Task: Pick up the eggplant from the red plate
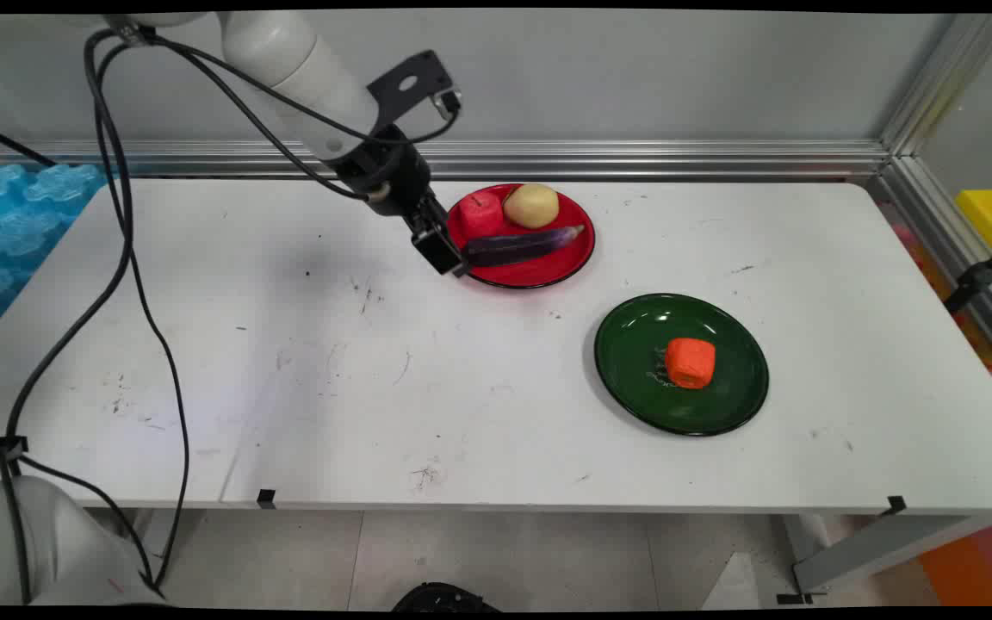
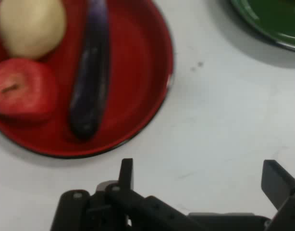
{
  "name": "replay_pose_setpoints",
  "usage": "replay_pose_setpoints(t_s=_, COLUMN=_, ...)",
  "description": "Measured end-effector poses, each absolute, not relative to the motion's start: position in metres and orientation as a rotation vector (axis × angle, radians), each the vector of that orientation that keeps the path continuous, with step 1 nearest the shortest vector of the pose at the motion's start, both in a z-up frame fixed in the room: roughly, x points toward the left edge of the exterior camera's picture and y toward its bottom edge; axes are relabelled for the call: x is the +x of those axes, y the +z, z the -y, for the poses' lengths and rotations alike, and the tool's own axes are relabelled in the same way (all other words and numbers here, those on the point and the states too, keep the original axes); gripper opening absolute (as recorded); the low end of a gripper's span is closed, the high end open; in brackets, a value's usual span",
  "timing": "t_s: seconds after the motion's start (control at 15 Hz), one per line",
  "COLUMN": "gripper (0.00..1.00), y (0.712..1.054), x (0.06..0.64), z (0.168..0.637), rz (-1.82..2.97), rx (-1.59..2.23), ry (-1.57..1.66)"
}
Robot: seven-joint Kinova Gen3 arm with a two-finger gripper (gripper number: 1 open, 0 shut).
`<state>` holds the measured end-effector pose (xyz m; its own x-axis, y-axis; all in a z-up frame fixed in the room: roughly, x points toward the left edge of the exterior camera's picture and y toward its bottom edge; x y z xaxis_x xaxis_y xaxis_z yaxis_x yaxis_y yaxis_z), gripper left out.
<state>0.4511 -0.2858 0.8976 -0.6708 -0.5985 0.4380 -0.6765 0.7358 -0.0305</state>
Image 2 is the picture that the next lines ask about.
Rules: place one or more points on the pale yellow potato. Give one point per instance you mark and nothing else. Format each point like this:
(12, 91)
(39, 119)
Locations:
(32, 26)

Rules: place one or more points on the red apple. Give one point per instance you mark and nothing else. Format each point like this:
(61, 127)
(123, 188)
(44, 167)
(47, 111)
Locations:
(22, 91)

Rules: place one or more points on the green round plate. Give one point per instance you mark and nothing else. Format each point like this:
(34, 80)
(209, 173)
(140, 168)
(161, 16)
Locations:
(277, 21)

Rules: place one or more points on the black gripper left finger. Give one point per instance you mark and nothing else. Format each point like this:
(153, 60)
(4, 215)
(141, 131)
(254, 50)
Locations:
(138, 207)

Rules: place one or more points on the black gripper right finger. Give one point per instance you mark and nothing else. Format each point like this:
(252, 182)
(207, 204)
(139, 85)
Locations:
(279, 187)

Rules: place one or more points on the red round plate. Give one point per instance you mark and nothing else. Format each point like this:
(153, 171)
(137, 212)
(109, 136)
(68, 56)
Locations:
(138, 72)

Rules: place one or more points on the purple eggplant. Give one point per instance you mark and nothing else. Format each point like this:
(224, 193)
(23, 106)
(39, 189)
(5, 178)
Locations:
(91, 79)

